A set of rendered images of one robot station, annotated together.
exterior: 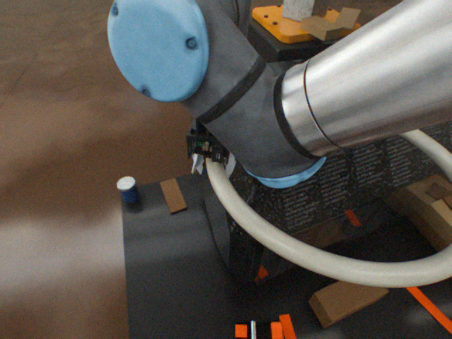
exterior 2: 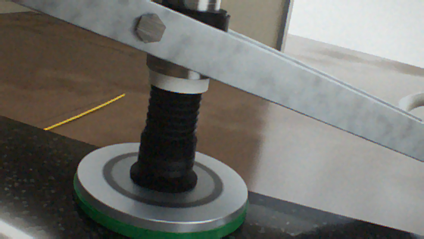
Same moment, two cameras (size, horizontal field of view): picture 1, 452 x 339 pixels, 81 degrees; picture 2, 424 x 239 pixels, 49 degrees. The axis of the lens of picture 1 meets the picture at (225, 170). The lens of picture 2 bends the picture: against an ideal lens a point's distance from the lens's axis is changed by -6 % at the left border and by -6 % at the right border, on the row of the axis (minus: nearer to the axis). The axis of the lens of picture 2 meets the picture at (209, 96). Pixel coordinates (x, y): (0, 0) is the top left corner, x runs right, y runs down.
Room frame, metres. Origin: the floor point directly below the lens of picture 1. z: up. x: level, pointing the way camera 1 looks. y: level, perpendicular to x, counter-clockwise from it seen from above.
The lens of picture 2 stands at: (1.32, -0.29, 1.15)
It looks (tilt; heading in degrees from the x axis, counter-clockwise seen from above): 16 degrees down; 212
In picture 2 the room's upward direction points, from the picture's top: 10 degrees clockwise
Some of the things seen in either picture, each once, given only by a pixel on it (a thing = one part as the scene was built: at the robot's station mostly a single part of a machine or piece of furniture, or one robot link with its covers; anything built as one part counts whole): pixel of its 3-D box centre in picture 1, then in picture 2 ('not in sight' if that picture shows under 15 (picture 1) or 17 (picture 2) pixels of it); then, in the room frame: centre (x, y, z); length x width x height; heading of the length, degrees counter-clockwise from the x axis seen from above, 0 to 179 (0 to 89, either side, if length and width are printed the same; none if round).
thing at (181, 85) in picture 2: not in sight; (180, 69); (0.87, -0.61, 1.02); 0.07 x 0.07 x 0.04
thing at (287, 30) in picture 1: (303, 19); not in sight; (1.73, -0.46, 0.76); 0.49 x 0.49 x 0.05; 18
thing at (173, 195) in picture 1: (173, 194); not in sight; (0.98, 0.32, 0.02); 0.25 x 0.10 x 0.01; 24
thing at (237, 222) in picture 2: not in sight; (162, 184); (0.87, -0.61, 0.87); 0.22 x 0.22 x 0.04
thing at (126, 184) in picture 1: (128, 189); not in sight; (0.98, 0.58, 0.08); 0.10 x 0.10 x 0.13
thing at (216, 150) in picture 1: (212, 121); not in sight; (0.36, 0.02, 1.04); 0.09 x 0.08 x 0.12; 171
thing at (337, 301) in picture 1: (347, 296); not in sight; (0.38, -0.54, 0.07); 0.30 x 0.12 x 0.12; 112
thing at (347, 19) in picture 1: (347, 18); not in sight; (1.62, -0.68, 0.80); 0.20 x 0.10 x 0.05; 152
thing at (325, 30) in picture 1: (320, 27); not in sight; (1.47, -0.49, 0.81); 0.20 x 0.10 x 0.05; 26
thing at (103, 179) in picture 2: not in sight; (162, 181); (0.87, -0.61, 0.87); 0.21 x 0.21 x 0.01
